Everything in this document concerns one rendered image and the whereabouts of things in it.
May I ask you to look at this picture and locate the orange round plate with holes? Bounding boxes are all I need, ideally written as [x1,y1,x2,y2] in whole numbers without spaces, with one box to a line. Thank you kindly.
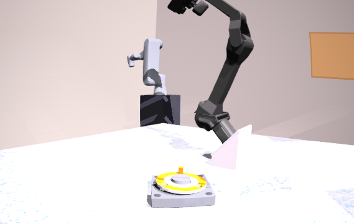
[156,166,207,194]

